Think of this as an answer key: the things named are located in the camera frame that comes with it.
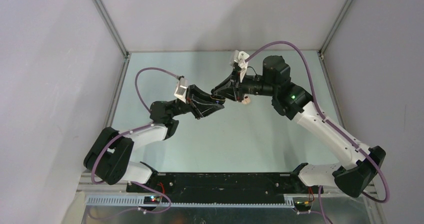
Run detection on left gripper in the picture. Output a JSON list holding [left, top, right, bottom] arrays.
[[169, 85, 224, 120]]

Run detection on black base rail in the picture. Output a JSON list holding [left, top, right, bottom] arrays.
[[145, 172, 319, 204]]

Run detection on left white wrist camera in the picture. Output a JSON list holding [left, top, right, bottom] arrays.
[[173, 76, 189, 103]]

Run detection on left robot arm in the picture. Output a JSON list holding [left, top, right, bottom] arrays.
[[83, 85, 225, 192]]

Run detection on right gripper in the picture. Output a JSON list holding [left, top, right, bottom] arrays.
[[214, 67, 277, 103]]

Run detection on left aluminium frame post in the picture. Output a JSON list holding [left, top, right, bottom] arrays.
[[92, 0, 129, 58]]

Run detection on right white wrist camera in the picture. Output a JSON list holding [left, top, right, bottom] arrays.
[[230, 50, 250, 83]]

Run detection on black earbud charging case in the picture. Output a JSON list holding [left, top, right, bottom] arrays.
[[211, 95, 226, 105]]

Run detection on white earbud charging case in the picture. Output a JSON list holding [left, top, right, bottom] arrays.
[[241, 96, 251, 105]]

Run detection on aluminium frame post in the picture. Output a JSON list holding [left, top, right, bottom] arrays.
[[92, 0, 129, 58], [319, 0, 355, 55]]

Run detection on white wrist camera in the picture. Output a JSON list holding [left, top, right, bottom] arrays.
[[173, 76, 189, 103], [230, 50, 250, 83]]

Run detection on right aluminium frame post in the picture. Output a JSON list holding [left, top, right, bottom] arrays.
[[319, 0, 355, 55]]

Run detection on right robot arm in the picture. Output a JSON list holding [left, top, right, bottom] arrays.
[[211, 56, 386, 197]]

